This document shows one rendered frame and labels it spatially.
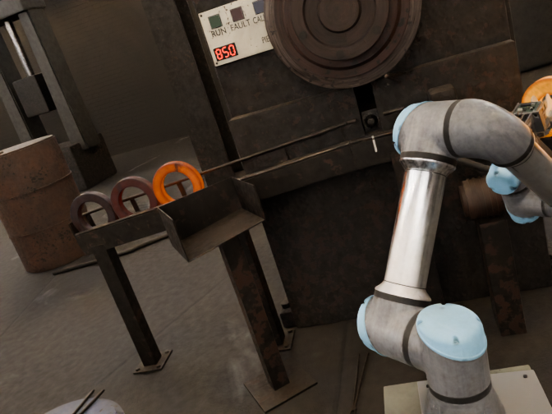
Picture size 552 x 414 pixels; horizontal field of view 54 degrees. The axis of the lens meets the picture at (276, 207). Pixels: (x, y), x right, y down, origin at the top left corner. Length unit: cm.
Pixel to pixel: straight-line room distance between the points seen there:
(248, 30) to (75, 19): 715
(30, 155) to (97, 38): 492
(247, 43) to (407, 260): 106
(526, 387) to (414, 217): 42
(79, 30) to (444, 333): 829
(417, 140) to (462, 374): 45
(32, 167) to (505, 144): 345
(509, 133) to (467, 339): 39
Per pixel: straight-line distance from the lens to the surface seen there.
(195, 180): 194
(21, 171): 410
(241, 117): 193
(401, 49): 174
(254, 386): 199
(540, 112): 152
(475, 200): 169
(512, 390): 126
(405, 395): 130
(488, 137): 109
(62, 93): 688
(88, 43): 891
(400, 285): 112
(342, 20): 164
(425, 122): 114
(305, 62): 173
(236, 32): 192
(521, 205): 146
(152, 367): 236
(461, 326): 105
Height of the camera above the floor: 113
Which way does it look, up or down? 18 degrees down
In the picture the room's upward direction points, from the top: 18 degrees counter-clockwise
